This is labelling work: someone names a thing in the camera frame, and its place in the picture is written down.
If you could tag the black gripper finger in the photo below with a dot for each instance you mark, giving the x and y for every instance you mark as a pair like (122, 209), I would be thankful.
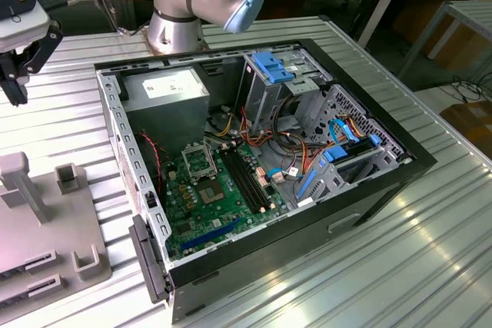
(17, 91)

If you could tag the metal locking lever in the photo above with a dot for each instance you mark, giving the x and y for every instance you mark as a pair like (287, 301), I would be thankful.
(210, 156)

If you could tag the CPU socket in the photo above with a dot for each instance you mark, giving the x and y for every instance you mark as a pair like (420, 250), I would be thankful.
(210, 191)

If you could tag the grey power supply unit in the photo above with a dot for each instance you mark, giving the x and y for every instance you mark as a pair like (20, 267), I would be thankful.
(153, 113)

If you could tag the grey parts rack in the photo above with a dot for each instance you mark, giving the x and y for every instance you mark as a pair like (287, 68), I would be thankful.
(57, 228)

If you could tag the black plastic case latch strip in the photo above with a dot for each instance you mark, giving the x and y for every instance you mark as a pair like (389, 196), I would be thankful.
(148, 259)

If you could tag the green motherboard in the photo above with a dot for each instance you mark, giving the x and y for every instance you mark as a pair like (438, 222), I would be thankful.
(203, 216)

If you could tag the blue expansion slot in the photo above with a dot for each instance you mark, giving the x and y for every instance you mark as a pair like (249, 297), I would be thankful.
(211, 234)

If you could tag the black RAM slot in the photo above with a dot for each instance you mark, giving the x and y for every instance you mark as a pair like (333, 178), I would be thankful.
(251, 180)
(241, 180)

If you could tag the grey optical drive cage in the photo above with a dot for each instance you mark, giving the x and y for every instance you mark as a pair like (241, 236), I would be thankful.
(261, 101)

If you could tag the blue drive bay latch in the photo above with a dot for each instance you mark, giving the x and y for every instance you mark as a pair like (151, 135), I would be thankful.
(269, 67)

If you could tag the black open PC case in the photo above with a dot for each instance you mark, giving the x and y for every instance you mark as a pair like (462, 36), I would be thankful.
(269, 262)

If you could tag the blue disk carrier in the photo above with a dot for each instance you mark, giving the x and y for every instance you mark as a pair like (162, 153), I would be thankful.
(333, 154)

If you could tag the perforated grey disk bay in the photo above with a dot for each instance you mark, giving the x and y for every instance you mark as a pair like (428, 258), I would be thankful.
(388, 153)

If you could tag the brown cardboard box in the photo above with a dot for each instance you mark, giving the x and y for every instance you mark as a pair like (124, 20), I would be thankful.
(457, 45)
(473, 120)

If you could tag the blue carrier rail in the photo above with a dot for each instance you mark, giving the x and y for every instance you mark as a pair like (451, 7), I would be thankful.
(305, 186)

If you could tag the grey metal frame table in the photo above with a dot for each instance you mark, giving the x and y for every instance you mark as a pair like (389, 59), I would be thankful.
(473, 11)

